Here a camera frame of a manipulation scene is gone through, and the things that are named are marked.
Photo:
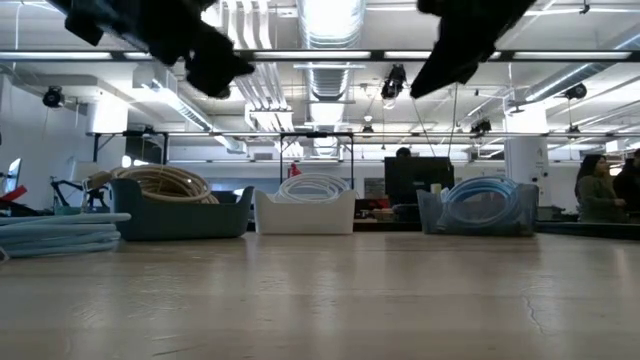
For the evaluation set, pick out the dark green plastic bin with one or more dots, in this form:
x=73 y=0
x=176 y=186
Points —
x=175 y=220

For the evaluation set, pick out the black background rig frame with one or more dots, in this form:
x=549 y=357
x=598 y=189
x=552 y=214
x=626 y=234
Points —
x=316 y=134

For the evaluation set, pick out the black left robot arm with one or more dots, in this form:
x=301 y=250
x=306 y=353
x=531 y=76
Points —
x=100 y=15

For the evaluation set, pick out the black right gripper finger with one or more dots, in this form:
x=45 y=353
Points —
x=445 y=72

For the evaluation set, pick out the black overhead camera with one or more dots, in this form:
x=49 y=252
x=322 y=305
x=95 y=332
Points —
x=395 y=82

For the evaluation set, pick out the black hanging camera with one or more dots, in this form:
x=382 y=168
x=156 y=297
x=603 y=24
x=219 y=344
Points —
x=576 y=91
x=52 y=96

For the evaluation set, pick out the person's head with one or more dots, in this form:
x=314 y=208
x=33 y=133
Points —
x=403 y=152

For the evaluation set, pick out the white plastic bin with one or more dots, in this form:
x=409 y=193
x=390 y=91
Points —
x=305 y=217

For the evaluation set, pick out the person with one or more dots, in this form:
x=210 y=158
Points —
x=597 y=192
x=631 y=185

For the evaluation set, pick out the black computer monitor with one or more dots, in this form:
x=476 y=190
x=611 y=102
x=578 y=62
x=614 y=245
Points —
x=417 y=180

